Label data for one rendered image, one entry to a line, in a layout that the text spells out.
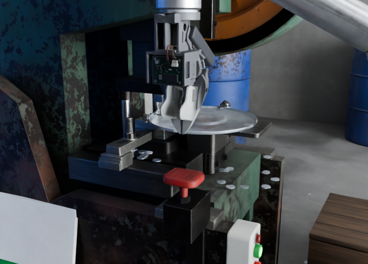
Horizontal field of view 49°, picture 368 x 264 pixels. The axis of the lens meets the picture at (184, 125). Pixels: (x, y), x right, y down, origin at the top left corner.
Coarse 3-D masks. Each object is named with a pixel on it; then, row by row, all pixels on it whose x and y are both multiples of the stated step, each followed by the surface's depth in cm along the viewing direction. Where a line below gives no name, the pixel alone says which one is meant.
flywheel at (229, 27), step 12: (240, 0) 134; (252, 0) 132; (264, 0) 127; (240, 12) 134; (252, 12) 130; (264, 12) 128; (276, 12) 127; (228, 24) 134; (240, 24) 132; (252, 24) 131; (264, 24) 131; (216, 36) 137; (228, 36) 135; (240, 36) 138
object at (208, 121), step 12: (204, 108) 122; (216, 108) 122; (228, 108) 121; (156, 120) 108; (168, 120) 108; (204, 120) 105; (216, 120) 105; (228, 120) 108; (240, 120) 108; (252, 120) 108; (192, 132) 96; (204, 132) 95; (216, 132) 96; (228, 132) 97
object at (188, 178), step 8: (176, 168) 80; (168, 176) 76; (176, 176) 76; (184, 176) 75; (192, 176) 76; (200, 176) 76; (168, 184) 76; (176, 184) 75; (184, 184) 74; (192, 184) 74; (184, 192) 77
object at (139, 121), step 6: (150, 114) 116; (138, 120) 110; (138, 126) 110; (144, 126) 109; (150, 126) 108; (156, 132) 108; (162, 132) 107; (168, 132) 109; (156, 138) 108; (162, 138) 108
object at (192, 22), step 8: (192, 24) 107; (136, 48) 105; (144, 48) 104; (152, 48) 103; (136, 56) 105; (144, 56) 104; (136, 64) 106; (144, 64) 105; (136, 72) 106; (144, 72) 105
